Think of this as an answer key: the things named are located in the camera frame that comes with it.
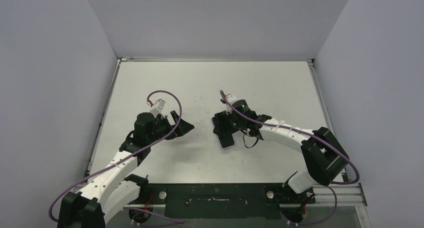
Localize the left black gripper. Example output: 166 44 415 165
147 110 194 144

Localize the black smartphone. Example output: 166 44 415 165
211 117 235 149

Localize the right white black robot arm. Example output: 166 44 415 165
211 99 349 226

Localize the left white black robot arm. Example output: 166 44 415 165
57 110 195 228

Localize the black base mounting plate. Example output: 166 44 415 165
131 183 316 220

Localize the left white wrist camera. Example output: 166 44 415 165
150 99 166 118

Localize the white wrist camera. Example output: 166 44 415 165
225 94 239 105
150 99 166 118

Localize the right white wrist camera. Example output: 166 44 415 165
225 94 239 105

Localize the aluminium table frame rail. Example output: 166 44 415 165
306 58 369 208

